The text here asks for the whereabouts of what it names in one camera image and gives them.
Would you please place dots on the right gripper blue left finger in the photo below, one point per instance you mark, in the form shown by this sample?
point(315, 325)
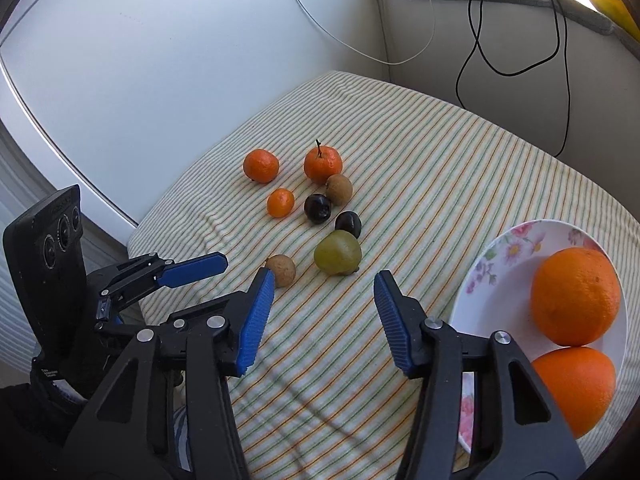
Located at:
point(163, 410)

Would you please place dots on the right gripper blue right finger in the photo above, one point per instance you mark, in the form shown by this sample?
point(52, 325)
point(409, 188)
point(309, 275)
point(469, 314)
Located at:
point(518, 431)

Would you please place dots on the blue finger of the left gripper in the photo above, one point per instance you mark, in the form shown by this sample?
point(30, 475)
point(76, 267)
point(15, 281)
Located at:
point(175, 275)

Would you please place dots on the large orange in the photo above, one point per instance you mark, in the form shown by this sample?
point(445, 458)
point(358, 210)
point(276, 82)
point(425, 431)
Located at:
point(575, 296)
point(582, 383)

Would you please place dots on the brown kiwi front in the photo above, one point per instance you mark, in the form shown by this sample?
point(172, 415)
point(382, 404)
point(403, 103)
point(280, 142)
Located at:
point(283, 269)

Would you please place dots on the brown kiwi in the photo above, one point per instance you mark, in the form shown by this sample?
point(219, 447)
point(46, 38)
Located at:
point(283, 269)
point(338, 189)

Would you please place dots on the small kumquat orange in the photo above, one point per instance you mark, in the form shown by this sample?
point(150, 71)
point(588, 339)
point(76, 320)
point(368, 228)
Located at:
point(280, 203)

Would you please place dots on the medium mandarin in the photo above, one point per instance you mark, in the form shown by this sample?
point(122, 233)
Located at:
point(261, 166)

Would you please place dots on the dark plum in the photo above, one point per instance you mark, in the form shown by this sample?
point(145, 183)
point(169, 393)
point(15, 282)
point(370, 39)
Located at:
point(318, 208)
point(350, 222)

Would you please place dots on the green plum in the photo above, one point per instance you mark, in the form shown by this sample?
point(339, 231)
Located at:
point(339, 253)

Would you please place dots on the mandarin with stem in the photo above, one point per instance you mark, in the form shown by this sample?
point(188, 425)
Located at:
point(322, 162)

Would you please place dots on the striped table cloth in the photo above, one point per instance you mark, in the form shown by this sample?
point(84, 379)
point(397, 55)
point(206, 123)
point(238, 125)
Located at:
point(433, 186)

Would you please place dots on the black camera box left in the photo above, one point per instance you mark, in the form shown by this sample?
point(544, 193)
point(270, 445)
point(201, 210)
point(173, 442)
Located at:
point(44, 256)

